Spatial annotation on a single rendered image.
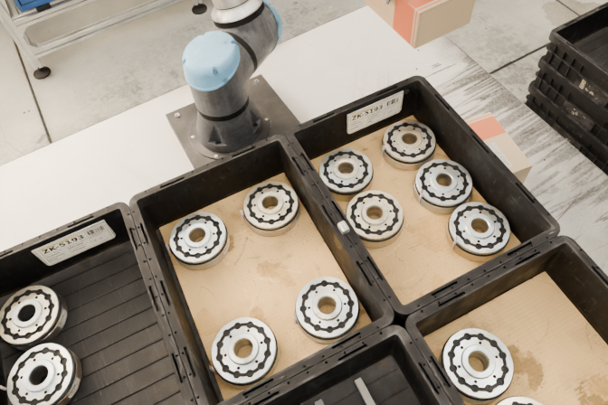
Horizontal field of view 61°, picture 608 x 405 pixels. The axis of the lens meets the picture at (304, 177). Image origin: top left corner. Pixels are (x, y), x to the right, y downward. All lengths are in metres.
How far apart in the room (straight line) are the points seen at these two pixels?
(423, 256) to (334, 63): 0.66
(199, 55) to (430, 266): 0.59
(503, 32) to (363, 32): 1.26
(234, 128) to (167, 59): 1.51
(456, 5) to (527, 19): 1.84
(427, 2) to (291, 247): 0.47
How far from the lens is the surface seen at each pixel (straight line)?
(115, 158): 1.31
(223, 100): 1.07
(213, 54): 1.05
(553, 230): 0.88
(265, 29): 1.14
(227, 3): 1.11
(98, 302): 0.98
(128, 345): 0.93
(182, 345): 0.79
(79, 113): 2.53
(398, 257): 0.92
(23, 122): 2.62
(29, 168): 1.40
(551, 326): 0.93
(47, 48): 2.72
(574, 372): 0.92
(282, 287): 0.90
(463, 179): 0.98
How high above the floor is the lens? 1.66
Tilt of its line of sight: 55 degrees down
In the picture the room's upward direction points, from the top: 7 degrees counter-clockwise
